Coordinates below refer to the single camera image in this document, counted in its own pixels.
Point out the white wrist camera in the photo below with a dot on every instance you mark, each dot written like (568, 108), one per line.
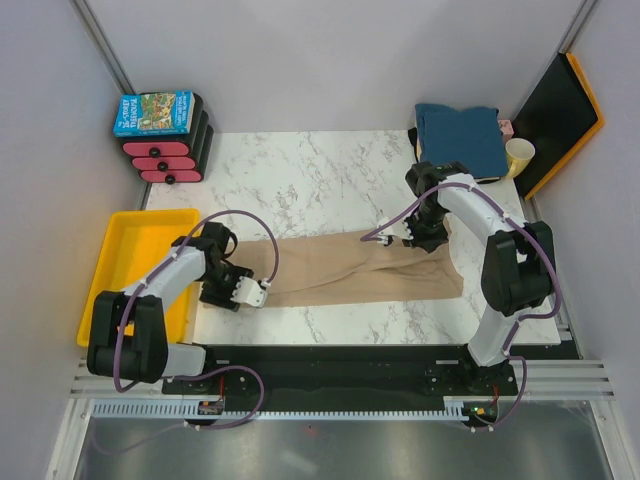
(398, 230)
(251, 292)

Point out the white cable duct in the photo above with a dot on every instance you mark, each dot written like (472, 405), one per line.
(194, 409)

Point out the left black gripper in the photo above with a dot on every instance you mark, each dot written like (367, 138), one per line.
(223, 299)

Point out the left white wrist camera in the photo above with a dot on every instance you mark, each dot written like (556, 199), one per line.
(251, 292)

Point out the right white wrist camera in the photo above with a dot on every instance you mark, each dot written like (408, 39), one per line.
(398, 230)

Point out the aluminium frame rail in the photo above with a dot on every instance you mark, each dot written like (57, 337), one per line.
(87, 385)

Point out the black orange tray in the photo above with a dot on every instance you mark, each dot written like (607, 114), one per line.
(560, 116)

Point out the blue treehouse book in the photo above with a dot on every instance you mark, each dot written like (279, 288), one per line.
(156, 114)

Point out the pink box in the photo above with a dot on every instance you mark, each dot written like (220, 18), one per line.
(506, 129)

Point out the black pink drawer unit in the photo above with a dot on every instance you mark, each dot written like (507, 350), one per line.
(172, 159)

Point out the beige t-shirt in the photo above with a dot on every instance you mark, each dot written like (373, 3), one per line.
(339, 269)

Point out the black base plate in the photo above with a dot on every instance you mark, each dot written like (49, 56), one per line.
(338, 377)

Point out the yellow mug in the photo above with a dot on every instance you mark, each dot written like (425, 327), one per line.
(519, 153)

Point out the yellow plastic bin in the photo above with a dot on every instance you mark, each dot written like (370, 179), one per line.
(134, 243)

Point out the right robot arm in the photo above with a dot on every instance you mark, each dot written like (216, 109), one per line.
(518, 270)

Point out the folded blue t-shirt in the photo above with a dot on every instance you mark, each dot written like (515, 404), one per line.
(470, 136)

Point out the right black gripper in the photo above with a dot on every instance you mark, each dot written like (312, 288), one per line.
(426, 243)

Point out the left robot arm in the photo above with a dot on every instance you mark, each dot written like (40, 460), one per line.
(128, 336)

